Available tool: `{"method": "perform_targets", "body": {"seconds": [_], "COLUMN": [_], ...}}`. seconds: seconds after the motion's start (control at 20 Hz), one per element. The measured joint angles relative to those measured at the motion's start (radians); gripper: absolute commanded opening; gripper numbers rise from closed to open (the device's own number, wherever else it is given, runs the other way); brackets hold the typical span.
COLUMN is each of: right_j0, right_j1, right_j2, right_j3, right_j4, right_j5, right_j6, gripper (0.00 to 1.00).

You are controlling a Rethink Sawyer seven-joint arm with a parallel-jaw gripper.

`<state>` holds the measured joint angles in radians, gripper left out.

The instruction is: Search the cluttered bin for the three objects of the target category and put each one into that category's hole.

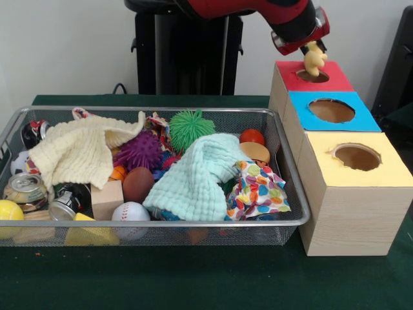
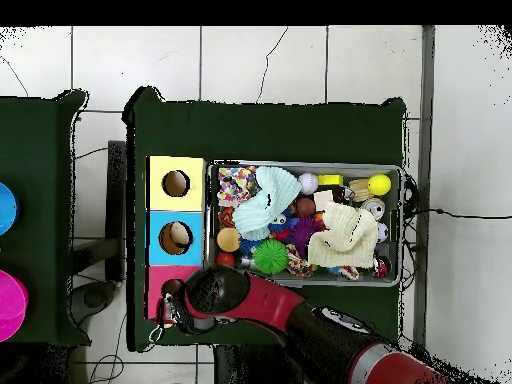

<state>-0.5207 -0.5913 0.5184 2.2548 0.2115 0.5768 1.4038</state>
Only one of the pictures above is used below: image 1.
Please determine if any silver mesh bin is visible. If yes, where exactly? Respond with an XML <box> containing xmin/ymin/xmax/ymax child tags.
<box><xmin>0</xmin><ymin>105</ymin><xmax>312</xmax><ymax>248</ymax></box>

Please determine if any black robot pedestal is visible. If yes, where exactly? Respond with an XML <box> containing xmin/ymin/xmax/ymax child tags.
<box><xmin>124</xmin><ymin>0</ymin><xmax>261</xmax><ymax>96</ymax></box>

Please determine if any green puffer ball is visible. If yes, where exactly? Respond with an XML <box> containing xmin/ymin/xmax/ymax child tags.
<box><xmin>168</xmin><ymin>109</ymin><xmax>216</xmax><ymax>151</ymax></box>

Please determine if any yellow plush duck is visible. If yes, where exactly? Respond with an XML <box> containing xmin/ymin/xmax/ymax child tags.
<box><xmin>303</xmin><ymin>40</ymin><xmax>329</xmax><ymax>78</ymax></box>

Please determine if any white baseball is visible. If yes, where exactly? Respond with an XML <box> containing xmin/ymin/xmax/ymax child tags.
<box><xmin>111</xmin><ymin>201</ymin><xmax>152</xmax><ymax>242</ymax></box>

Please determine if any colourful dotted cloth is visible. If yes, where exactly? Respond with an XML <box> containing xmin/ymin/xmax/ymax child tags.
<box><xmin>225</xmin><ymin>160</ymin><xmax>292</xmax><ymax>221</ymax></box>

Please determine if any mint green waffle cloth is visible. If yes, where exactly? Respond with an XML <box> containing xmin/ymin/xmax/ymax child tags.
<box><xmin>143</xmin><ymin>134</ymin><xmax>252</xmax><ymax>222</ymax></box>

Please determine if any purple spiky ball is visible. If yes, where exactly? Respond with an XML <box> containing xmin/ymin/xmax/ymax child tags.
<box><xmin>112</xmin><ymin>130</ymin><xmax>163</xmax><ymax>171</ymax></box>

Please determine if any yellow ball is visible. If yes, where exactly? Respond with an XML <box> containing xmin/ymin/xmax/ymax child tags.
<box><xmin>0</xmin><ymin>199</ymin><xmax>25</xmax><ymax>240</ymax></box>

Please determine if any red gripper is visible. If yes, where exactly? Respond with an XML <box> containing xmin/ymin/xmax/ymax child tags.
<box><xmin>277</xmin><ymin>15</ymin><xmax>332</xmax><ymax>58</ymax></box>

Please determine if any wooden box with three holes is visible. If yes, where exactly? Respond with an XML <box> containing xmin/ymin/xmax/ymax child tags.
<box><xmin>268</xmin><ymin>59</ymin><xmax>413</xmax><ymax>257</ymax></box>

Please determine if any cream waffle cloth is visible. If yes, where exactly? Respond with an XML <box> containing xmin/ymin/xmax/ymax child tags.
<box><xmin>28</xmin><ymin>111</ymin><xmax>146</xmax><ymax>191</ymax></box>

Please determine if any brown toy football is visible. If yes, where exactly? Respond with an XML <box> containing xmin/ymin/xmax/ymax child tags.
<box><xmin>122</xmin><ymin>167</ymin><xmax>155</xmax><ymax>203</ymax></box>

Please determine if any black upright panel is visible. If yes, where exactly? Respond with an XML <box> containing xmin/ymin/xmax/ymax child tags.
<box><xmin>370</xmin><ymin>5</ymin><xmax>413</xmax><ymax>112</ymax></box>

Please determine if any crushed red black can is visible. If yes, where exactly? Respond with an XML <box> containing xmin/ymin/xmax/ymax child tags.
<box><xmin>48</xmin><ymin>183</ymin><xmax>93</xmax><ymax>221</ymax></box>

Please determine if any dark green table cloth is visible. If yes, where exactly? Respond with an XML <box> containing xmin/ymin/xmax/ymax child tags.
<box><xmin>0</xmin><ymin>94</ymin><xmax>413</xmax><ymax>310</ymax></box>
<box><xmin>382</xmin><ymin>105</ymin><xmax>413</xmax><ymax>156</ymax></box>

